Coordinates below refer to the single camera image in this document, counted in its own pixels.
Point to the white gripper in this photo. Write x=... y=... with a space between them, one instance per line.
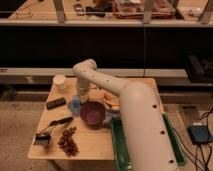
x=83 y=94

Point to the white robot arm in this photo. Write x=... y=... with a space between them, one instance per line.
x=146 y=136

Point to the purple bowl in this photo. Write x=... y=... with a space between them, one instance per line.
x=92 y=113

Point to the black rectangular block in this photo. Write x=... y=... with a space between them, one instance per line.
x=55 y=103

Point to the white paper cup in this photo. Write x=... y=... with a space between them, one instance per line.
x=60 y=82

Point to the tan bread toy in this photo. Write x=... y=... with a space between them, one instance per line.
x=111 y=101

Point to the grey-blue cloth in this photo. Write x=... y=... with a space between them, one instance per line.
x=109 y=115

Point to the wooden table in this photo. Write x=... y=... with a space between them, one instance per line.
x=93 y=144

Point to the bunch of dark grapes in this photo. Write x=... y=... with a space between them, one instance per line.
x=67 y=143

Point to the green plastic tray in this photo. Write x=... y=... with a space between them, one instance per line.
x=121 y=155

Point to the blue-black foot pedal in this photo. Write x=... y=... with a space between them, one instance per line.
x=200 y=134

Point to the black handled spatula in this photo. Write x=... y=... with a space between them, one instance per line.
x=57 y=122

